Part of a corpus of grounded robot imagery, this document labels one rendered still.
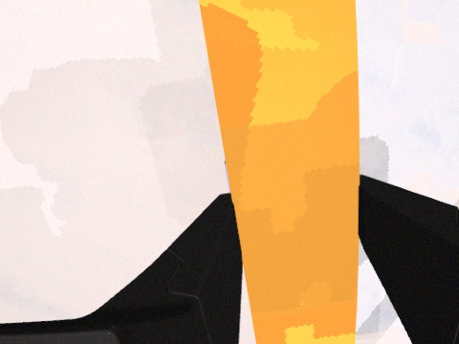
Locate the orange bar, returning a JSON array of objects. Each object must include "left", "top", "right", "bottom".
[{"left": 199, "top": 0, "right": 360, "bottom": 344}]

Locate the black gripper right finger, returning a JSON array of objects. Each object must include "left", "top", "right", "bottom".
[{"left": 359, "top": 175, "right": 459, "bottom": 344}]

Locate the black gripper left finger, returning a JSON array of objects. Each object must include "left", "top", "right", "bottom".
[{"left": 0, "top": 192, "right": 242, "bottom": 344}]

